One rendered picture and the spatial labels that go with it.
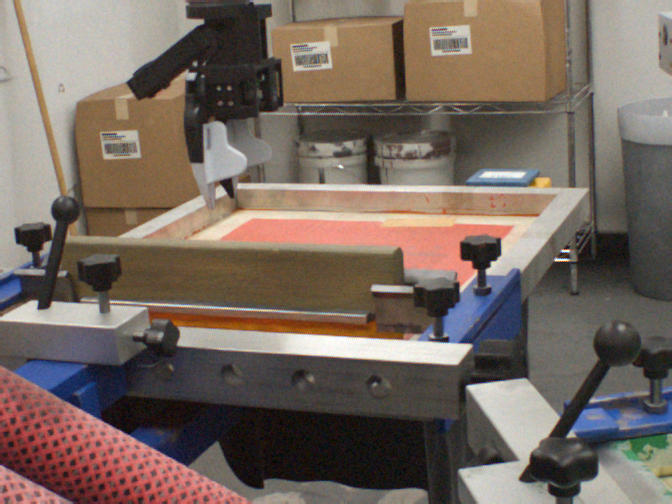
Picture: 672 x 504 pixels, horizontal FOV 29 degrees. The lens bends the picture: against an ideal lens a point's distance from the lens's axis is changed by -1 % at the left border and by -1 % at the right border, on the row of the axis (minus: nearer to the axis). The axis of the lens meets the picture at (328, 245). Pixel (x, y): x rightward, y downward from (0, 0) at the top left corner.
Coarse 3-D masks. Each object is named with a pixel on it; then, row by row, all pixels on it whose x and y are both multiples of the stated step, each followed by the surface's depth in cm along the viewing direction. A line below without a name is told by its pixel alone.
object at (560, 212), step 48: (240, 192) 202; (288, 192) 199; (336, 192) 196; (384, 192) 193; (432, 192) 190; (480, 192) 188; (528, 192) 185; (576, 192) 183; (528, 240) 160; (528, 288) 150
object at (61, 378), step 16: (32, 368) 110; (48, 368) 110; (64, 368) 110; (80, 368) 110; (96, 368) 112; (112, 368) 114; (48, 384) 106; (64, 384) 107; (80, 384) 110; (112, 384) 114; (64, 400) 107; (112, 400) 115
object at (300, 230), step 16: (256, 224) 193; (272, 224) 192; (288, 224) 191; (304, 224) 191; (320, 224) 190; (336, 224) 189; (352, 224) 189; (368, 224) 188; (240, 240) 184; (304, 240) 181; (320, 240) 181; (336, 240) 180; (352, 240) 180
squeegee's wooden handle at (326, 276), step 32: (64, 256) 147; (128, 256) 144; (160, 256) 142; (192, 256) 141; (224, 256) 139; (256, 256) 138; (288, 256) 136; (320, 256) 135; (352, 256) 134; (384, 256) 132; (128, 288) 145; (160, 288) 143; (192, 288) 142; (224, 288) 140; (256, 288) 139; (288, 288) 138; (320, 288) 136; (352, 288) 135
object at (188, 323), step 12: (180, 324) 145; (192, 324) 144; (204, 324) 144; (216, 324) 143; (228, 324) 143; (240, 324) 142; (252, 324) 141; (264, 324) 141; (348, 336) 138; (360, 336) 137; (372, 336) 137; (384, 336) 136; (396, 336) 135
